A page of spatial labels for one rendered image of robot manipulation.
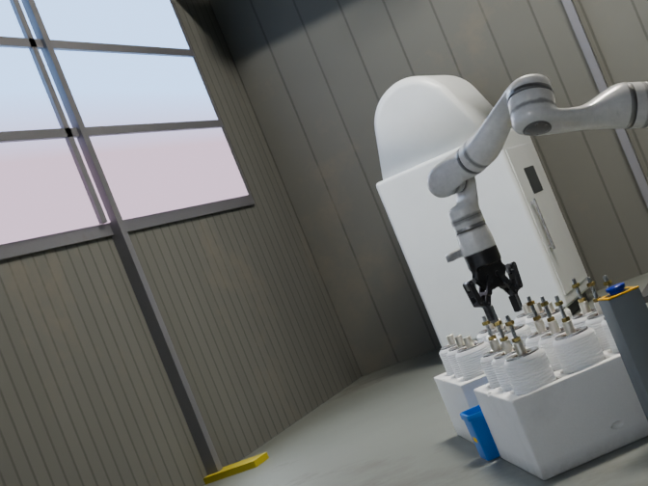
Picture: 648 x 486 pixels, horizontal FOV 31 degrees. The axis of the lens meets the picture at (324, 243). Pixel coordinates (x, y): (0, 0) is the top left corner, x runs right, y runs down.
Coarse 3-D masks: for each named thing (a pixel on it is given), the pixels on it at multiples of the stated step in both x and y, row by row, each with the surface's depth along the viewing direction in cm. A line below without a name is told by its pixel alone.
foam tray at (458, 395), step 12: (444, 384) 325; (456, 384) 305; (468, 384) 300; (480, 384) 300; (444, 396) 334; (456, 396) 312; (468, 396) 300; (456, 408) 320; (468, 408) 302; (456, 420) 329; (456, 432) 337; (468, 432) 317
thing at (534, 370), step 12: (540, 348) 253; (516, 360) 251; (528, 360) 249; (540, 360) 250; (516, 372) 250; (528, 372) 249; (540, 372) 250; (552, 372) 252; (516, 384) 251; (528, 384) 250; (540, 384) 249
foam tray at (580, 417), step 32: (608, 352) 257; (576, 384) 247; (608, 384) 248; (512, 416) 250; (544, 416) 246; (576, 416) 247; (608, 416) 247; (640, 416) 248; (512, 448) 265; (544, 448) 246; (576, 448) 246; (608, 448) 247
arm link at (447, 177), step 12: (456, 156) 247; (432, 168) 253; (444, 168) 250; (456, 168) 247; (432, 180) 252; (444, 180) 250; (456, 180) 249; (432, 192) 253; (444, 192) 251; (456, 192) 254
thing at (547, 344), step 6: (540, 342) 266; (546, 342) 264; (552, 342) 263; (546, 348) 264; (552, 348) 263; (546, 354) 265; (552, 354) 264; (552, 360) 264; (552, 366) 265; (558, 366) 263
